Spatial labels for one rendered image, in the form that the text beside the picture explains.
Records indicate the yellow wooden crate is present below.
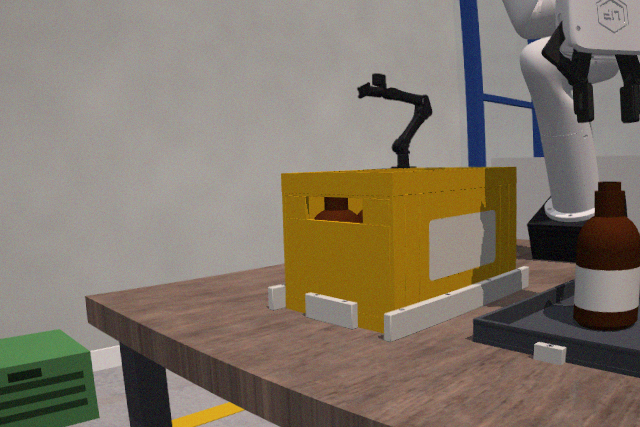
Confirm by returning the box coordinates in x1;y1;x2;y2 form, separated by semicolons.
281;167;517;333

